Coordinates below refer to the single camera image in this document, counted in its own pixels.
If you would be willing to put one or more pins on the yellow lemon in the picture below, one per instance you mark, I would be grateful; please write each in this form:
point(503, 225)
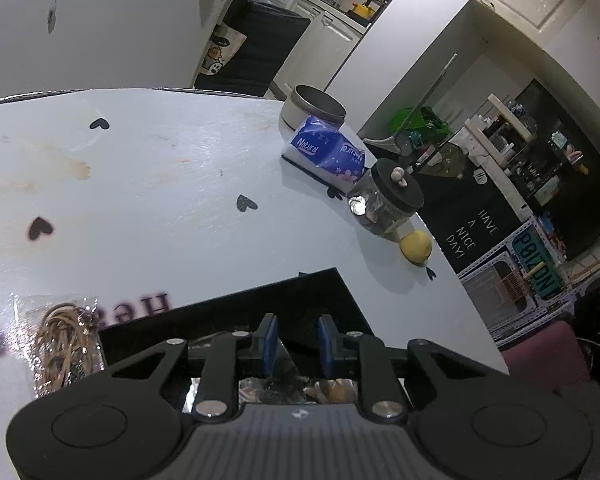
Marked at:
point(416, 247)

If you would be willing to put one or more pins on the round metal tin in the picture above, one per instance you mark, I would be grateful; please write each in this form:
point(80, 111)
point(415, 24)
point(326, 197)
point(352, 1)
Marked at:
point(312, 107)

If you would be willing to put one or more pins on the cluttered white shelf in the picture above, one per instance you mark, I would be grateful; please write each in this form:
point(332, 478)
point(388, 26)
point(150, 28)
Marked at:
point(525, 155)

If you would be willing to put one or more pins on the blue tissue pack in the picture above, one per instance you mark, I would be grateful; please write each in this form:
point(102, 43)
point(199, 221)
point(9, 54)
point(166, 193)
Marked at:
point(325, 152)

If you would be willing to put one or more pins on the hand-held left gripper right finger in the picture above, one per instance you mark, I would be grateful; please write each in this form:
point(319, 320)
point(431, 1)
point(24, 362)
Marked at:
point(326, 347)

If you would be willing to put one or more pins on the green plastic bag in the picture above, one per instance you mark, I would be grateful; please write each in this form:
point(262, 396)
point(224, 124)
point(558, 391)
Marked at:
point(422, 122)

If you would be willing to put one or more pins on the glass jar with black lid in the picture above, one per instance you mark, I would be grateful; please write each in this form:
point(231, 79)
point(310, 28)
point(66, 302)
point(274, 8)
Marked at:
point(385, 205)

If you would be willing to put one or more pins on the green plate sign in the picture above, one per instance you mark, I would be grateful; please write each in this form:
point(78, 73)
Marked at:
point(537, 265)

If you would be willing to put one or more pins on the black chair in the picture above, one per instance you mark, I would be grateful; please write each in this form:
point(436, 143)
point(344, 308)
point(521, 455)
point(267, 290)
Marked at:
point(265, 45)

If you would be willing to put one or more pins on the cartoon tote bag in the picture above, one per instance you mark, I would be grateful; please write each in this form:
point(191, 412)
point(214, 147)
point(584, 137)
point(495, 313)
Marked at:
point(220, 50)

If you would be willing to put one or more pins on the black box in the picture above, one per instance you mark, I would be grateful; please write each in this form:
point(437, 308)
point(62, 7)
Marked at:
point(300, 300)

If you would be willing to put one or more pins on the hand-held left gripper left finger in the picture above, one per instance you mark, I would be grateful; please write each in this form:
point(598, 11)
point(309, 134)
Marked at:
point(268, 347)

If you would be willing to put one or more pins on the orange striped scrunchie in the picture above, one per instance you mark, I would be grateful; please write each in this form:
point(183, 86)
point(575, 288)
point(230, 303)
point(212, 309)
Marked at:
point(336, 391)

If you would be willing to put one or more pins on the black lettered sign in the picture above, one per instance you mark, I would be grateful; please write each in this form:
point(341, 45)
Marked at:
point(472, 220)

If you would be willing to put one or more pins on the pink stool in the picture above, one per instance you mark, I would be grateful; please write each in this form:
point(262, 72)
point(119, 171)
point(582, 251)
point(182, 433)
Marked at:
point(547, 355)

